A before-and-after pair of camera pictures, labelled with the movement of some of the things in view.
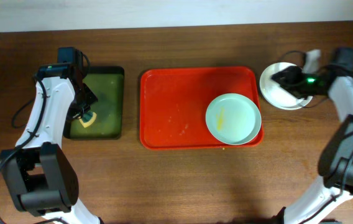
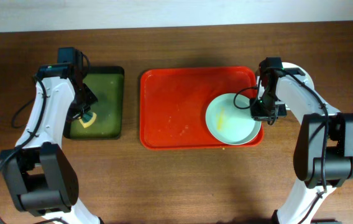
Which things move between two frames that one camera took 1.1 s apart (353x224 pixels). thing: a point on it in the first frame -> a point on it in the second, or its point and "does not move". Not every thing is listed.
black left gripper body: x=86 y=99 does not move
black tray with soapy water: x=106 y=83 does not move
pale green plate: x=233 y=119 does not move
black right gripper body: x=301 y=82 -> x=265 y=107
